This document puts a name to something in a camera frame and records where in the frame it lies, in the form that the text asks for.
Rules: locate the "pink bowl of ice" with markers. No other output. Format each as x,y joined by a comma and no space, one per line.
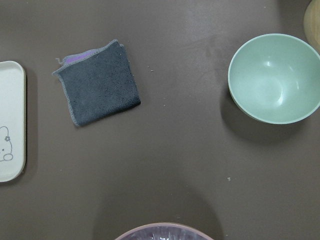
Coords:
164,231

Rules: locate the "wooden cup stand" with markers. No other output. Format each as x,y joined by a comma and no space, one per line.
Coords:
311,24

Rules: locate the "grey folded cloth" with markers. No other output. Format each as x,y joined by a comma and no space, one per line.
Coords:
98,83

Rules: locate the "mint green bowl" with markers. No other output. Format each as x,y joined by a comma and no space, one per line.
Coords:
275,78

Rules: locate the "cream rabbit tray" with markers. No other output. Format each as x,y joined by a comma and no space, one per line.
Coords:
13,120

